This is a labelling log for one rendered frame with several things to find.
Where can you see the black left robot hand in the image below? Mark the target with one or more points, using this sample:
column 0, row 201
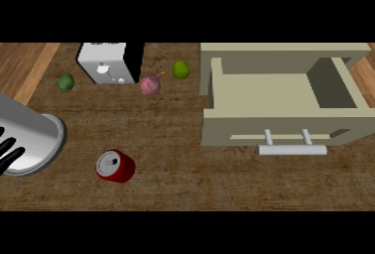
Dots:
column 6, row 152

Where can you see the red can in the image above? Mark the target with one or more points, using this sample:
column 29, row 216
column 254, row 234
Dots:
column 116, row 166

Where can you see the beige drawer front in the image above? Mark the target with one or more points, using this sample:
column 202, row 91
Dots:
column 229, row 124

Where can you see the beige open drawer box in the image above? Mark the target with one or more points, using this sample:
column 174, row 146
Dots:
column 263, row 91

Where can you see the dark green avocado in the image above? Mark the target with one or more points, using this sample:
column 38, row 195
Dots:
column 65, row 82

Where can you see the white and black appliance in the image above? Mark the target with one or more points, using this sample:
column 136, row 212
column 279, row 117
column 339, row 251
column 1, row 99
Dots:
column 107, row 64

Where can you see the pink sweet potato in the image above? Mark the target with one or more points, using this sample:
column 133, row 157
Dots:
column 149, row 85

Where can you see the green lime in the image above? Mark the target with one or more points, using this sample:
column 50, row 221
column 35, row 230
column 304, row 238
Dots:
column 180, row 69

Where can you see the beige wooden cabinet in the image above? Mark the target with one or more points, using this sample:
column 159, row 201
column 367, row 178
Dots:
column 273, row 54

